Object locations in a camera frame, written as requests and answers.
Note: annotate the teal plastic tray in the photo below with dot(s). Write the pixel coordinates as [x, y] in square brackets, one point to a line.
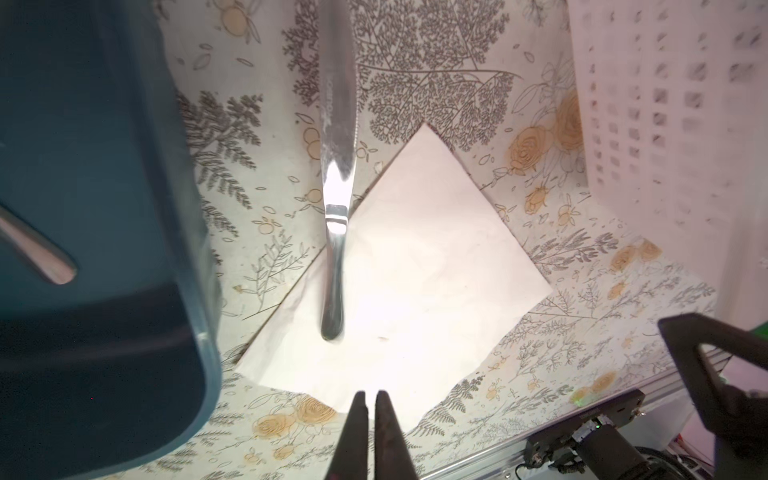
[118, 366]

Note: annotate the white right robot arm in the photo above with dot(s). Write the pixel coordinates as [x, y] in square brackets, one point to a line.
[737, 418]

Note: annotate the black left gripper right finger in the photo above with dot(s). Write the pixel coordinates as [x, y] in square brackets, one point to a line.
[392, 460]

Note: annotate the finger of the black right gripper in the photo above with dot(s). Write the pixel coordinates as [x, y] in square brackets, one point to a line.
[736, 418]

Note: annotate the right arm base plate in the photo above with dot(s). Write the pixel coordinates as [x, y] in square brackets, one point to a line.
[590, 440]

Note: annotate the white perforated plastic basket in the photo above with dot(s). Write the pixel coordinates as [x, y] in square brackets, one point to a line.
[674, 113]

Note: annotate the white paper napkin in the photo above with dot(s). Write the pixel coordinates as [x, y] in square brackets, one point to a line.
[433, 280]

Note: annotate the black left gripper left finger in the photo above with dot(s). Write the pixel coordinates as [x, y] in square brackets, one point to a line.
[350, 459]

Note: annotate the silver table knife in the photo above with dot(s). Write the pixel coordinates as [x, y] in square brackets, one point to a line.
[338, 121]

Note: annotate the silver fork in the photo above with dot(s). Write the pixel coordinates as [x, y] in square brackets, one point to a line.
[41, 255]

